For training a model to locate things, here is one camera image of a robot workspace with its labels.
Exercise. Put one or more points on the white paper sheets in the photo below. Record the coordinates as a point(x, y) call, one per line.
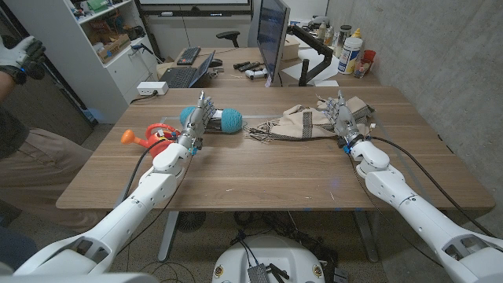
point(310, 63)

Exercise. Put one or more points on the white power strip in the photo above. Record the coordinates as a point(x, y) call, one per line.
point(151, 88)

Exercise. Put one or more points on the white shelf cabinet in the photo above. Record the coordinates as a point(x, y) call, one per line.
point(114, 80)

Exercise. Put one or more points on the brown cardboard box on shelf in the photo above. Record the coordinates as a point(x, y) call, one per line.
point(113, 47)

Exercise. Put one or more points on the black laptop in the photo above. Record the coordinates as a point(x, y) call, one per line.
point(181, 77)

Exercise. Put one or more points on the teal yarn dumbbell toy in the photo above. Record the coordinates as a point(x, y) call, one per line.
point(232, 120)

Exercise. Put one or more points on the beige striped fringed scarf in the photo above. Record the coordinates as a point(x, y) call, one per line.
point(296, 122)

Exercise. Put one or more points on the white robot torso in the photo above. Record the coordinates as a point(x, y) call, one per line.
point(271, 255)

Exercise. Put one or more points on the red plastic cup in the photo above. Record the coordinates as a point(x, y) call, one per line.
point(368, 57)

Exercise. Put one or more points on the black office chair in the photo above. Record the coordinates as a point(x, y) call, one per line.
point(229, 36)

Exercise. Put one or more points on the beige cardboard box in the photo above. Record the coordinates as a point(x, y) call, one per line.
point(291, 47)

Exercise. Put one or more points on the red orange watering can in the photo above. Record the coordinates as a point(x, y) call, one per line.
point(153, 140)

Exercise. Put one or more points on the black computer mouse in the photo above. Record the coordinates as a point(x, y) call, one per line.
point(215, 63)

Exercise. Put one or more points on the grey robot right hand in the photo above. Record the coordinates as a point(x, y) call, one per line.
point(346, 122)

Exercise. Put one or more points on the person gloved hand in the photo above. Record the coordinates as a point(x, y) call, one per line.
point(17, 55)

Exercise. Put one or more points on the black keyboard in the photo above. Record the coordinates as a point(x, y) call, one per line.
point(189, 55)

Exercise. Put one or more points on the round black floor fan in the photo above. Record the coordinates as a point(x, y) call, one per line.
point(191, 221)

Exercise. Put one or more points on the dark lidded tall jar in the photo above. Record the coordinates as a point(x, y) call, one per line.
point(342, 37)

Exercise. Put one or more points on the yellow capped bottle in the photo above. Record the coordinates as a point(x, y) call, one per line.
point(357, 33)

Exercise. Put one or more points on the person bare forearm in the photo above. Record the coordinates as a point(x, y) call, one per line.
point(4, 87)

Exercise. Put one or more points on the person in khaki trousers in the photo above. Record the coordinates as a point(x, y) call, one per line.
point(43, 169)

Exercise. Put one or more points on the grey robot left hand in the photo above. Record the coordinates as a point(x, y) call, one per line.
point(194, 123)

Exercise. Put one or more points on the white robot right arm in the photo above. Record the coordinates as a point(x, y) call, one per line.
point(424, 216)

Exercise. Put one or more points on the white game controller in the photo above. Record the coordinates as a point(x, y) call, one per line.
point(256, 73)

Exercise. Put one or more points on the grey table leg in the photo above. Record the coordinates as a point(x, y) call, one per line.
point(365, 236)
point(168, 236)

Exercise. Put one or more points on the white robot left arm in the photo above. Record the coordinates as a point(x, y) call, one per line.
point(129, 212)

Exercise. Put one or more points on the black remote controls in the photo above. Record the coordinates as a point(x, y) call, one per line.
point(247, 65)

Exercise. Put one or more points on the black computer monitor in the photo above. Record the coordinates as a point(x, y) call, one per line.
point(271, 35)

